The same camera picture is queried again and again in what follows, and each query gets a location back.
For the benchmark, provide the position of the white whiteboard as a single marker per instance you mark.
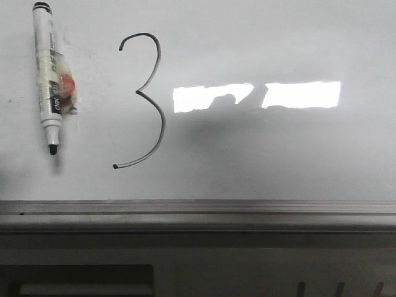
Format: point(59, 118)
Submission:
point(277, 100)

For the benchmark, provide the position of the aluminium whiteboard tray rail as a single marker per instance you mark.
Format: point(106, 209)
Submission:
point(39, 216)

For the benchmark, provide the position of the grey cabinet below whiteboard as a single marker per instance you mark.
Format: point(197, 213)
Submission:
point(198, 264)

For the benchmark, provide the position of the white black whiteboard marker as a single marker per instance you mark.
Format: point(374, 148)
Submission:
point(48, 74)

